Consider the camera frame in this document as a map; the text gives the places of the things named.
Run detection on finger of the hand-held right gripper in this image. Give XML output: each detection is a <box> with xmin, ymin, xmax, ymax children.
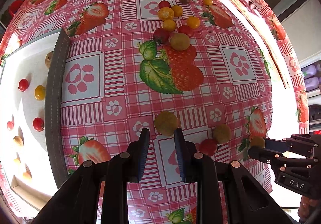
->
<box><xmin>264</xmin><ymin>138</ymin><xmax>293</xmax><ymax>151</ymax></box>
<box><xmin>248</xmin><ymin>147</ymin><xmax>285</xmax><ymax>165</ymax></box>

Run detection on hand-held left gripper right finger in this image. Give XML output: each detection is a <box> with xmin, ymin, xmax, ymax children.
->
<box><xmin>174</xmin><ymin>128</ymin><xmax>293</xmax><ymax>224</ymax></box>

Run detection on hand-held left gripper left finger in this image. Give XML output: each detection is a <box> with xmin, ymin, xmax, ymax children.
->
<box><xmin>31</xmin><ymin>128</ymin><xmax>150</xmax><ymax>224</ymax></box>

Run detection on yellow cherry tomato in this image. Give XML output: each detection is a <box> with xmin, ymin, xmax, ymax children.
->
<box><xmin>248</xmin><ymin>136</ymin><xmax>266</xmax><ymax>149</ymax></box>

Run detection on yellow-green cherry tomato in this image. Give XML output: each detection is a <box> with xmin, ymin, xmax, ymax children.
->
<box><xmin>154</xmin><ymin>111</ymin><xmax>179</xmax><ymax>137</ymax></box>

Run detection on group of mixed cherry tomatoes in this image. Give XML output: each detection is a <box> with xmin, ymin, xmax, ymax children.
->
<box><xmin>117</xmin><ymin>0</ymin><xmax>232</xmax><ymax>158</ymax></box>
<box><xmin>7</xmin><ymin>51</ymin><xmax>54</xmax><ymax>182</ymax></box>

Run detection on white cardboard tray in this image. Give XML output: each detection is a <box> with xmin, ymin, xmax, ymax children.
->
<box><xmin>0</xmin><ymin>29</ymin><xmax>71</xmax><ymax>217</ymax></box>

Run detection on strawberry print tablecloth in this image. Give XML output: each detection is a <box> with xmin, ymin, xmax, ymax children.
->
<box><xmin>0</xmin><ymin>0</ymin><xmax>310</xmax><ymax>224</ymax></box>

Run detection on purple bottle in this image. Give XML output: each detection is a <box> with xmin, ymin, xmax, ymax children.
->
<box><xmin>302</xmin><ymin>63</ymin><xmax>321</xmax><ymax>78</ymax></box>
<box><xmin>305</xmin><ymin>78</ymin><xmax>321</xmax><ymax>92</ymax></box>

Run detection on red plastic basin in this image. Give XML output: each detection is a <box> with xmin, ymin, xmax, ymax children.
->
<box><xmin>8</xmin><ymin>0</ymin><xmax>24</xmax><ymax>17</ymax></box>

